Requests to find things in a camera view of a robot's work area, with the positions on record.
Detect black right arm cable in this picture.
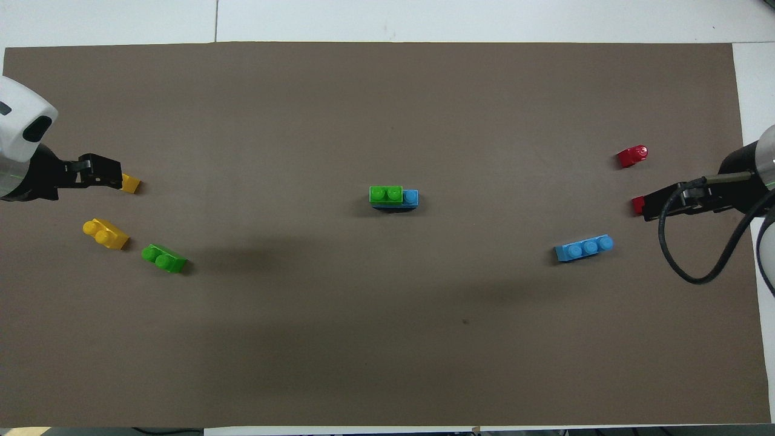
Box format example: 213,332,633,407
658,171,775,286

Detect blue three-stud toy brick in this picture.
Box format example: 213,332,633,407
554,234,615,263
371,189,420,213

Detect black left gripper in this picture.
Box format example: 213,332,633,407
0,144,124,202

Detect brown paper table mat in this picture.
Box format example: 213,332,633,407
0,41,773,428

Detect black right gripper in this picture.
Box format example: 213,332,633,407
642,142,775,222

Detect green two-stud toy brick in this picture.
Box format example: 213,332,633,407
369,185,404,206
141,243,188,274

